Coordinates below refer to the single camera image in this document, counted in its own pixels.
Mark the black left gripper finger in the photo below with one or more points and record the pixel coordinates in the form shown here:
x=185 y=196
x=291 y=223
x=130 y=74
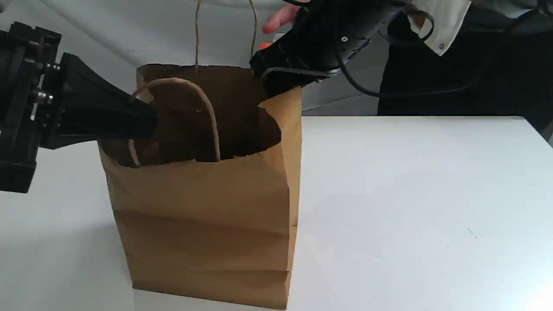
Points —
x=91 y=108

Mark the white backdrop cloth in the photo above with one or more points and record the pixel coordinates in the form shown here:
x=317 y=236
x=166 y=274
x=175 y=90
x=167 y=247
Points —
x=114 y=37

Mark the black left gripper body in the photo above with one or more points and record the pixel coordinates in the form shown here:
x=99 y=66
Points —
x=27 y=55

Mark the person torso dark clothing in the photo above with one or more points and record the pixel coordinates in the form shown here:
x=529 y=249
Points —
x=511 y=40

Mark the person forearm white sleeve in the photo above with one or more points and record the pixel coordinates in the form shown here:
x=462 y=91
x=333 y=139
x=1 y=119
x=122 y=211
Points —
x=448 y=17

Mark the person hand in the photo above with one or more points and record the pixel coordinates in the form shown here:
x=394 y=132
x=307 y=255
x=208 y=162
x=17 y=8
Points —
x=287 y=14

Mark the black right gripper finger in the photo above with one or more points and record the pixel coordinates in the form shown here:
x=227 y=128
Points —
x=275 y=84

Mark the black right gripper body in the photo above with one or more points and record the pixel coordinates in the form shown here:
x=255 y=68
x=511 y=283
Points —
x=325 y=33

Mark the orange small item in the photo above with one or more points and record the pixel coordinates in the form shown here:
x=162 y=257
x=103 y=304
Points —
x=265 y=45

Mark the brown paper bag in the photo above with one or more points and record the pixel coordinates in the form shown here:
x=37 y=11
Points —
x=208 y=206

